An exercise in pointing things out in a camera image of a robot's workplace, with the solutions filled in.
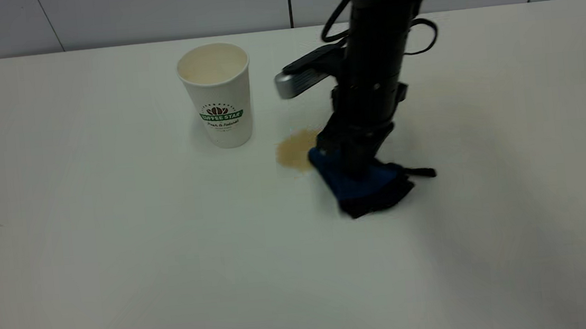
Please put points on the blue cloth with black trim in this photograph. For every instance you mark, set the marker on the blue cloth with black trim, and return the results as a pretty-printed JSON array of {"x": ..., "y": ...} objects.
[{"x": 364, "y": 190}]

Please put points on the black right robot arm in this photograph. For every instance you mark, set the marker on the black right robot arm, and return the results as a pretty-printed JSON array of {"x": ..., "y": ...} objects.
[{"x": 376, "y": 30}]

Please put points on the brown coffee spill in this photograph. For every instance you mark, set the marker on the brown coffee spill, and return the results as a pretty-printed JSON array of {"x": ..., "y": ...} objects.
[{"x": 294, "y": 151}]

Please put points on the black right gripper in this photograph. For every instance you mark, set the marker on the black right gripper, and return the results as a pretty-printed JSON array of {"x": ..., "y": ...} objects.
[{"x": 368, "y": 113}]

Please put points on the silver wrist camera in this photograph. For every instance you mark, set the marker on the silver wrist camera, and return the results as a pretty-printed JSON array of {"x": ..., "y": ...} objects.
[{"x": 301, "y": 79}]

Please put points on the white paper coffee cup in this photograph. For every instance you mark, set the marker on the white paper coffee cup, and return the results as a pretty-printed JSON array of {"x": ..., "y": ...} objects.
[{"x": 218, "y": 102}]

